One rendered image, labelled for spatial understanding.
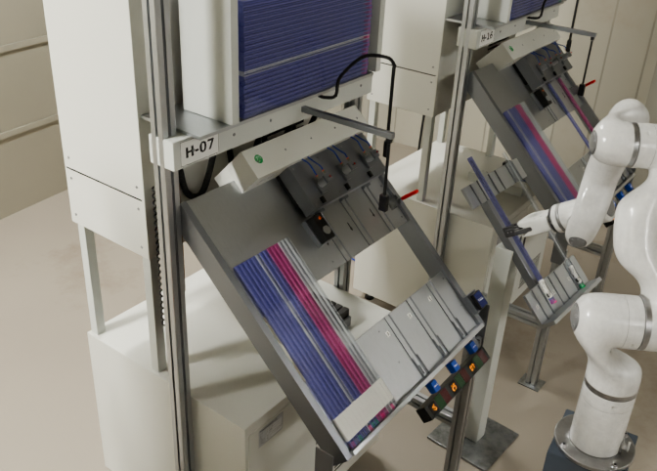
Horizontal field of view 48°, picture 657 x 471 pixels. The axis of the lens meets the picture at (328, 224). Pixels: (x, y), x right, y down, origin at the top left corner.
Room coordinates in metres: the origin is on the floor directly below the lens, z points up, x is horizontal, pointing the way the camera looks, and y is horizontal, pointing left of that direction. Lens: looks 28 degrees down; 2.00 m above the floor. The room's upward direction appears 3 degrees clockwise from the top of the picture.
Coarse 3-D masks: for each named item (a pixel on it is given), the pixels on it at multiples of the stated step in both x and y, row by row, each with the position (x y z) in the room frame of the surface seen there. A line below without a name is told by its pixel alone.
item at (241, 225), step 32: (224, 192) 1.66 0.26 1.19; (256, 192) 1.72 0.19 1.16; (352, 192) 1.92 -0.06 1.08; (224, 224) 1.58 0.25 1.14; (256, 224) 1.64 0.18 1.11; (288, 224) 1.70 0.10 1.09; (352, 224) 1.83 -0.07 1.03; (384, 224) 1.90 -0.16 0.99; (224, 256) 1.51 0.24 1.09; (320, 256) 1.67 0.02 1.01; (352, 256) 1.74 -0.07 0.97
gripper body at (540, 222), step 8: (528, 216) 1.95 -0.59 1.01; (536, 216) 1.91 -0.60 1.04; (544, 216) 1.89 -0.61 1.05; (520, 224) 1.91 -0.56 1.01; (528, 224) 1.90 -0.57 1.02; (536, 224) 1.88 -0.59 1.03; (544, 224) 1.87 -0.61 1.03; (528, 232) 1.90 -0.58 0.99; (536, 232) 1.88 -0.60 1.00; (544, 232) 1.87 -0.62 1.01
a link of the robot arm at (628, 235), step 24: (648, 144) 1.49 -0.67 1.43; (648, 168) 1.51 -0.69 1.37; (648, 192) 1.46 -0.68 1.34; (624, 216) 1.44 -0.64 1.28; (648, 216) 1.42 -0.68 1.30; (624, 240) 1.42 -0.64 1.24; (648, 240) 1.40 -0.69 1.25; (624, 264) 1.41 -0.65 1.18; (648, 264) 1.38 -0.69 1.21; (648, 288) 1.37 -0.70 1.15; (648, 312) 1.33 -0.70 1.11; (648, 336) 1.30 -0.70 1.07
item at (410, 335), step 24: (432, 288) 1.81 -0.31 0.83; (408, 312) 1.70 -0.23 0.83; (432, 312) 1.75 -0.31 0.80; (456, 312) 1.80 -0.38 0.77; (360, 336) 1.55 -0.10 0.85; (384, 336) 1.59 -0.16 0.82; (408, 336) 1.63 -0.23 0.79; (432, 336) 1.68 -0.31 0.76; (456, 336) 1.73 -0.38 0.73; (384, 360) 1.53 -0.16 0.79; (408, 360) 1.57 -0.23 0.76; (432, 360) 1.62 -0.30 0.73; (408, 384) 1.51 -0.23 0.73
